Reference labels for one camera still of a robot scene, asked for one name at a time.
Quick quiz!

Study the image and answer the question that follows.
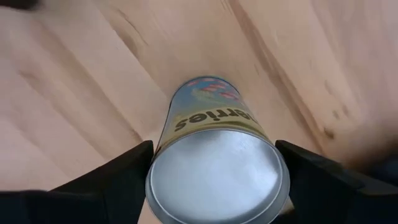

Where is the cherries label blue can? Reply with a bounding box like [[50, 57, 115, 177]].
[[145, 75, 295, 224]]

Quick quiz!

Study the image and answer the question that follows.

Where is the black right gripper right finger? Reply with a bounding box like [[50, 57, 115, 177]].
[[270, 140, 364, 224]]

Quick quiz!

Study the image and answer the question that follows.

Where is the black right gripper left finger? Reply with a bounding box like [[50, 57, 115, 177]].
[[52, 140, 155, 224]]

